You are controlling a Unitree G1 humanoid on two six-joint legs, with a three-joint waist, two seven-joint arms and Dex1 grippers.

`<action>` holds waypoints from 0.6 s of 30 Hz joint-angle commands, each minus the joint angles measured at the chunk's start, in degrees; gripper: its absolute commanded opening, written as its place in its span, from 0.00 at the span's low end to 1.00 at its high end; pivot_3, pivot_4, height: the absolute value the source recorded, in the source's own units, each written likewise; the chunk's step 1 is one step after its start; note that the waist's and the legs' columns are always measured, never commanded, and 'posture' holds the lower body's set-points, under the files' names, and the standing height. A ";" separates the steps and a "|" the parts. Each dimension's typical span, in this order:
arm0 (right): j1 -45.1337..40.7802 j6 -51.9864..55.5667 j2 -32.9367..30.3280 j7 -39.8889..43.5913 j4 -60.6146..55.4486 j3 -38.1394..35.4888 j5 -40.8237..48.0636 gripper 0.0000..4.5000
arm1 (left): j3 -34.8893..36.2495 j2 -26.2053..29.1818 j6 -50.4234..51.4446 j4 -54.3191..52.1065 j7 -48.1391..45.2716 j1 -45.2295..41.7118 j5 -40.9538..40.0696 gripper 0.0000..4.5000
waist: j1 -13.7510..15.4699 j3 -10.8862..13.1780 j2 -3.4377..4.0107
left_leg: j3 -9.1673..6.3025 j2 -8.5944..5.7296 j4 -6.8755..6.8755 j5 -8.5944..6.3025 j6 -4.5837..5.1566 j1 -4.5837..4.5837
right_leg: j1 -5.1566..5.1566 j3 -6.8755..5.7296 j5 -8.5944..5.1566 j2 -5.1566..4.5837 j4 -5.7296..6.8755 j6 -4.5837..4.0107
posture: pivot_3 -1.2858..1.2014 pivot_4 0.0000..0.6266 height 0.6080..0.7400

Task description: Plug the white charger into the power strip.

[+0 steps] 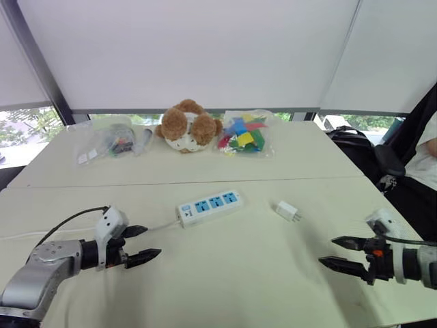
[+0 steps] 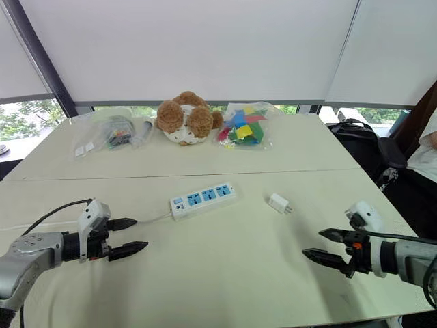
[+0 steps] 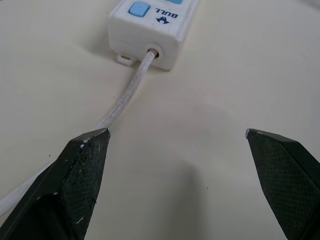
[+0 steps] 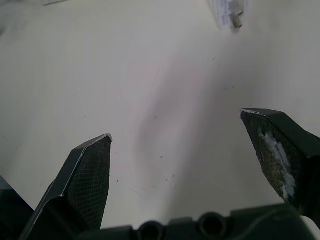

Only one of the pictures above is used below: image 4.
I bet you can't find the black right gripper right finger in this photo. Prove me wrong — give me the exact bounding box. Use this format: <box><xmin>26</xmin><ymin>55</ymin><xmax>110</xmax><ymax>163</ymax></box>
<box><xmin>238</xmin><ymin>108</ymin><xmax>320</xmax><ymax>218</ymax></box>

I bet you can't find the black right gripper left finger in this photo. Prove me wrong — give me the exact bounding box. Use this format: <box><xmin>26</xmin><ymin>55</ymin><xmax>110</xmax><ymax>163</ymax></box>
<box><xmin>18</xmin><ymin>133</ymin><xmax>113</xmax><ymax>240</ymax></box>

